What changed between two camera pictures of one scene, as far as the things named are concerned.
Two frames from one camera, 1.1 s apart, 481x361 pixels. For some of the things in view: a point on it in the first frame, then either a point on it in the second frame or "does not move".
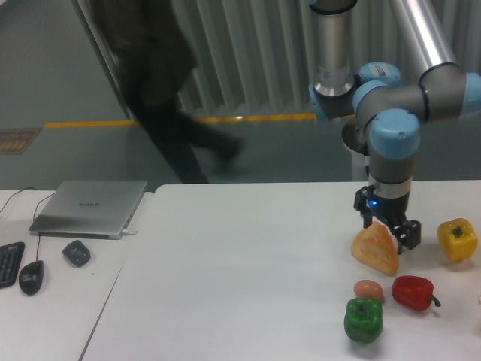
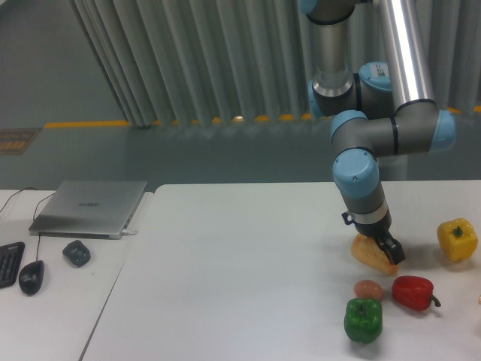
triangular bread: x=373 y=247 does not move
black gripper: x=406 y=234 → x=380 y=232
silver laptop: x=89 y=209 does not move
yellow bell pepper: x=458 y=238 does not move
